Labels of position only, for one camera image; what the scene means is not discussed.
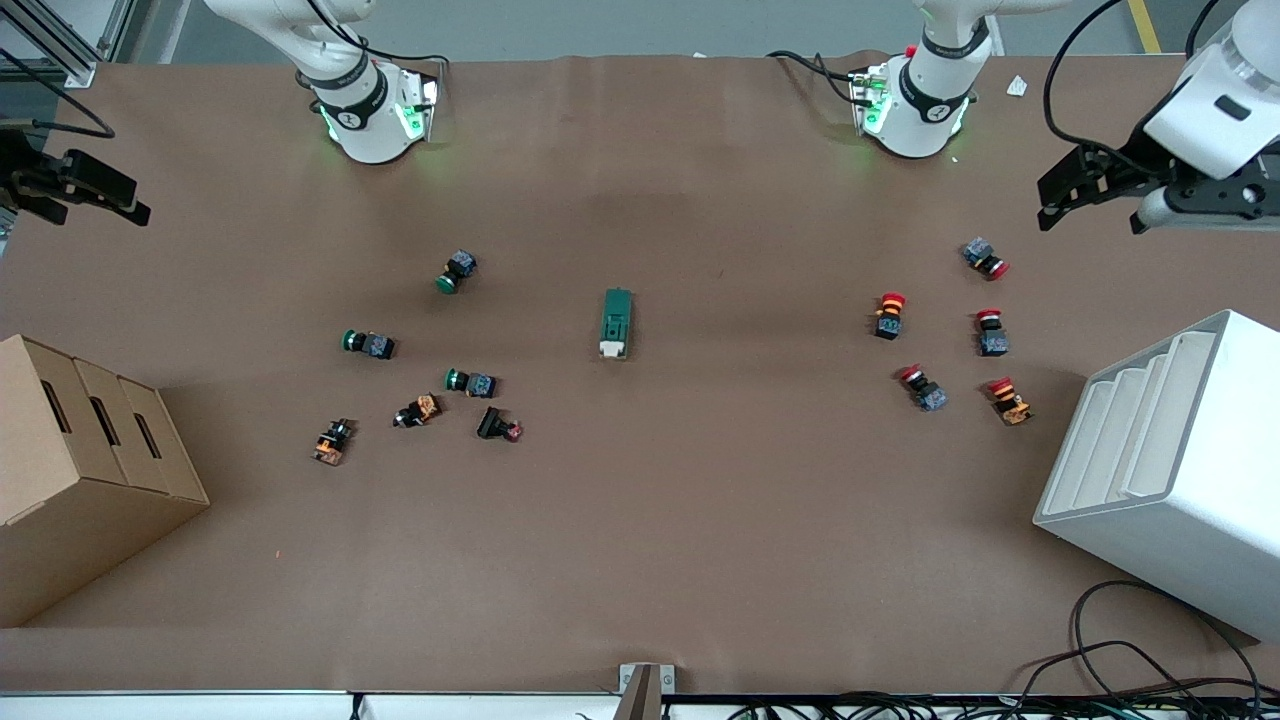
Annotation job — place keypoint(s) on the red mushroom button orange block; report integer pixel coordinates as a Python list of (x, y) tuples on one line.
[(889, 315), (1009, 400)]

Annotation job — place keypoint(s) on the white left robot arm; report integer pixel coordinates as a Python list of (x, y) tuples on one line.
[(925, 110)]

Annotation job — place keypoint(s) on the green terminal block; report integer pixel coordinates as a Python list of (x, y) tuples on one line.
[(616, 322)]

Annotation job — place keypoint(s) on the brown paper table cover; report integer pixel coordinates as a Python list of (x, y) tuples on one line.
[(640, 540)]

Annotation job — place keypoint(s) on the white stepped plastic rack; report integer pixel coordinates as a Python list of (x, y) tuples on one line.
[(1180, 500)]

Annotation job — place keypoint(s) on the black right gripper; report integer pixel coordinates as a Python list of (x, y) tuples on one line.
[(22, 172)]

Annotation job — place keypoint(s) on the aluminium frame profile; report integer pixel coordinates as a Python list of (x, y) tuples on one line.
[(60, 50)]

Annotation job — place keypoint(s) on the green pushbutton switch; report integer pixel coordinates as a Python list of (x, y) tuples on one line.
[(456, 271), (368, 343), (470, 382)]

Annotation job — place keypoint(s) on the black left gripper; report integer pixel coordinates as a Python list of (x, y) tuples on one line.
[(1128, 162)]

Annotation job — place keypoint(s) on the orange black selector switch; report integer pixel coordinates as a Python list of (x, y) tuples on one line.
[(417, 411), (333, 441)]

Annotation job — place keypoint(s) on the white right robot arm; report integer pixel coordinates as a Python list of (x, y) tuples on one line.
[(365, 120)]

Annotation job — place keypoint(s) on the black switch red tip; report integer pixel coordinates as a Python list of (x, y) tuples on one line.
[(497, 424)]

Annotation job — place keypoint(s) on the red mushroom button grey block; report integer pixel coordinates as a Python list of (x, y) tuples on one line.
[(985, 258), (922, 388), (991, 332)]

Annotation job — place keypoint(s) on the brown cardboard box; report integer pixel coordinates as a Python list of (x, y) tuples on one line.
[(70, 500)]

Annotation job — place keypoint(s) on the small white paper scrap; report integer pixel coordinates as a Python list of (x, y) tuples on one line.
[(1017, 86)]

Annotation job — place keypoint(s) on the grey metal bracket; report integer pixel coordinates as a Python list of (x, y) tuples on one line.
[(645, 685)]

